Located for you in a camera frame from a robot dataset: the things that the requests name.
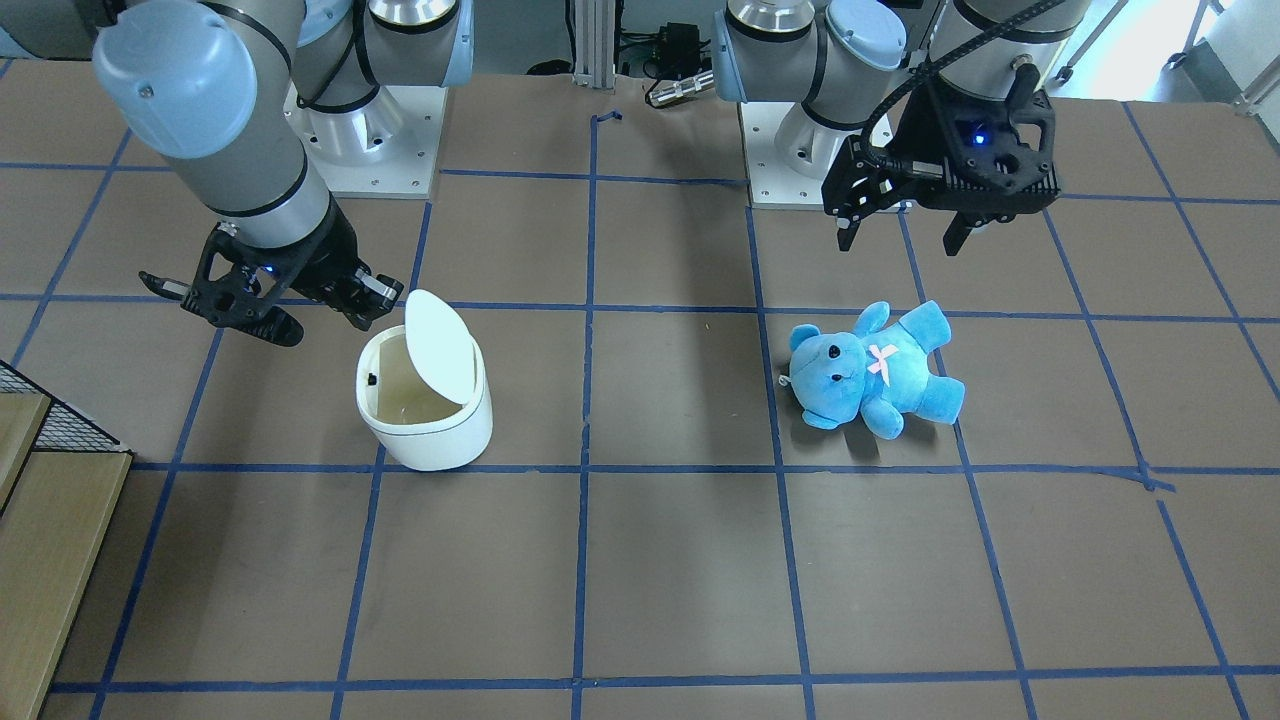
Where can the aluminium frame post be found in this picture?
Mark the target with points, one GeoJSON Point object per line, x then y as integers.
{"type": "Point", "coordinates": [595, 29]}

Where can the wire basket with cardboard box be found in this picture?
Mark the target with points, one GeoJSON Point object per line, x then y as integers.
{"type": "Point", "coordinates": [62, 477]}

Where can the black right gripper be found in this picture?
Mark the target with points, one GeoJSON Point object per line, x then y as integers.
{"type": "Point", "coordinates": [327, 262]}

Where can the white trash can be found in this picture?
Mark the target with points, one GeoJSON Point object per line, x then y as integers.
{"type": "Point", "coordinates": [421, 388]}

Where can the blue teddy bear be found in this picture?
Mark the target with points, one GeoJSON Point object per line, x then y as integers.
{"type": "Point", "coordinates": [878, 371]}

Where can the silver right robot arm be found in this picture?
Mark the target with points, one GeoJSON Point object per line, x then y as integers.
{"type": "Point", "coordinates": [248, 101]}

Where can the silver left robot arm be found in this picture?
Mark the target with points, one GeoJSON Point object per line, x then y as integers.
{"type": "Point", "coordinates": [852, 64]}

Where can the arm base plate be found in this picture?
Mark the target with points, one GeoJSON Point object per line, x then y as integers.
{"type": "Point", "coordinates": [386, 150]}
{"type": "Point", "coordinates": [787, 155]}

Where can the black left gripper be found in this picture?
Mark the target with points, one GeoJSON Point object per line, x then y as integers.
{"type": "Point", "coordinates": [925, 130]}

